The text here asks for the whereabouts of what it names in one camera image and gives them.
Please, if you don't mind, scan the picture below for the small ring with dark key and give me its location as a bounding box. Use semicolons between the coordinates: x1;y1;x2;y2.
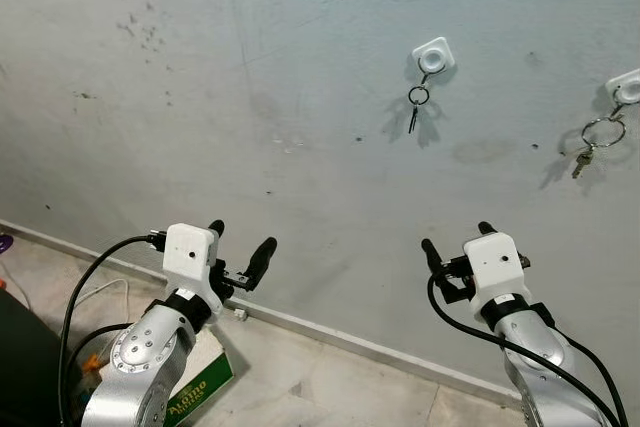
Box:
405;72;433;136

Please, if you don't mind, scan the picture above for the grey skirting board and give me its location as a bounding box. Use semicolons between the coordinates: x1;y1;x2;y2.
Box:
0;217;531;413

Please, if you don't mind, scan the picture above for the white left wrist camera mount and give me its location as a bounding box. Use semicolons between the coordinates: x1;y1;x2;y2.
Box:
162;223;221;313

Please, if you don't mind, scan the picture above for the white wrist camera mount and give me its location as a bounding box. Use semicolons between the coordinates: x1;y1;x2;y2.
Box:
162;223;221;313
463;233;531;318

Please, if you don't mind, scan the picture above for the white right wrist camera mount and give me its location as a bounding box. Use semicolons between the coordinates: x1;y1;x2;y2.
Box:
463;233;531;318

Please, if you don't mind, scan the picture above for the white floor cable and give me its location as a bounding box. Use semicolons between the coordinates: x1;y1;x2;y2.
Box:
70;277;133;323

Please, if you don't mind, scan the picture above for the large ring with brass key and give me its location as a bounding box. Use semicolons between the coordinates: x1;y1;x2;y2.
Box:
570;102;629;181

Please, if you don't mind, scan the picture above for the white square wall hook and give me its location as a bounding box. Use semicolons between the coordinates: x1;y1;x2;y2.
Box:
604;68;640;106
411;37;458;76

